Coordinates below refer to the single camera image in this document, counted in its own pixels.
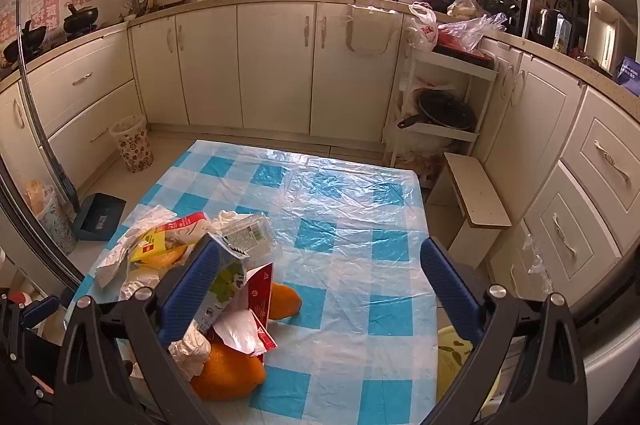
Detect clear bag on drawer handle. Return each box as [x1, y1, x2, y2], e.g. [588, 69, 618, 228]
[520, 232, 556, 291]

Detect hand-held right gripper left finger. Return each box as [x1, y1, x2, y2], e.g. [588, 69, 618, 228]
[54, 235, 223, 425]

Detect floral bin with plastic bag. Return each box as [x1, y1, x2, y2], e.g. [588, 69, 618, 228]
[22, 180, 78, 256]

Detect clear plastic bag red contents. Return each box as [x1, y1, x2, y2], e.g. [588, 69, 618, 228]
[436, 12, 508, 53]

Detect large orange fruit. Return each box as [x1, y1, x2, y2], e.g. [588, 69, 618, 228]
[190, 340, 267, 402]

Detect shiny plastic wrapper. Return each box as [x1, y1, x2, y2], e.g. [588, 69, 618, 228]
[167, 325, 213, 381]

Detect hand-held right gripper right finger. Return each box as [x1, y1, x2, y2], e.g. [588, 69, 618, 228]
[420, 236, 588, 425]

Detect blue checkered plastic tablecloth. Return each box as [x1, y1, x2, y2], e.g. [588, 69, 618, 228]
[65, 140, 441, 425]

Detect black toaster oven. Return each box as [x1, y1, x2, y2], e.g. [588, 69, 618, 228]
[475, 0, 533, 36]

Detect yellow plastic basin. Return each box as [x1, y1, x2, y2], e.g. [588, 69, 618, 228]
[436, 325, 501, 406]

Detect white wooden stool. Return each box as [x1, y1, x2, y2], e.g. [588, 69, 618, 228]
[425, 152, 512, 271]

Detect white storage rack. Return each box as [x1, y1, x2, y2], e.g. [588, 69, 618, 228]
[382, 45, 499, 168]

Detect clear plastic container green label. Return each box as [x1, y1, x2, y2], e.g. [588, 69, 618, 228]
[220, 212, 280, 261]

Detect white hanging door bin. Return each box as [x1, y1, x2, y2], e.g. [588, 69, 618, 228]
[345, 2, 403, 56]

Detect blue dustpan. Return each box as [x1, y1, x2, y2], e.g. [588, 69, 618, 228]
[71, 194, 127, 243]

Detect black wok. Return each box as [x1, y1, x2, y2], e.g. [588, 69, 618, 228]
[2, 21, 48, 60]

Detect black pot with lid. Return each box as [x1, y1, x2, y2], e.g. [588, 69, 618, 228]
[62, 4, 101, 34]

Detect red white carton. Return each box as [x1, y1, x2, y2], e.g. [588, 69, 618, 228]
[212, 262, 278, 358]

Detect white green drink carton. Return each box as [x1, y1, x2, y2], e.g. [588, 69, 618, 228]
[192, 232, 249, 336]

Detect white kitchen cabinets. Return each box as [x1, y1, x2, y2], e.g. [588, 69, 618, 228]
[0, 0, 640, 306]

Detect pink wall sticker sheet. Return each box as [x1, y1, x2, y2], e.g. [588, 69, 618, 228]
[0, 0, 96, 46]

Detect blue grey packet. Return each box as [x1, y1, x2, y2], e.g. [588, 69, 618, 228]
[615, 55, 640, 96]

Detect white red plastic bag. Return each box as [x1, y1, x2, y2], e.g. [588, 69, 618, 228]
[407, 1, 440, 52]

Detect white electric water boiler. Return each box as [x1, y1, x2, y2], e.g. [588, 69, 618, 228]
[585, 0, 636, 76]

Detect large white paper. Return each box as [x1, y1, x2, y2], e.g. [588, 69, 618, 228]
[95, 205, 173, 288]

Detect black frying pan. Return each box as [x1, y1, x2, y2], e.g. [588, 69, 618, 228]
[397, 89, 477, 133]

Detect small orange fruit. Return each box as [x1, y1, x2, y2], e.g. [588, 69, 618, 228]
[267, 282, 303, 321]

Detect black toaster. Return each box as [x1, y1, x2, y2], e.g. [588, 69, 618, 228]
[530, 7, 581, 53]

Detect floral waste basket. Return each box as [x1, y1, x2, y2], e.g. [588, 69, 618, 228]
[110, 115, 155, 173]

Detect yellow red plastic package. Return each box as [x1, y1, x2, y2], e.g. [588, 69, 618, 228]
[129, 211, 211, 266]

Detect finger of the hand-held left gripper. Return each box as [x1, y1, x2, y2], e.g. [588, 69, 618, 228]
[20, 295, 61, 331]

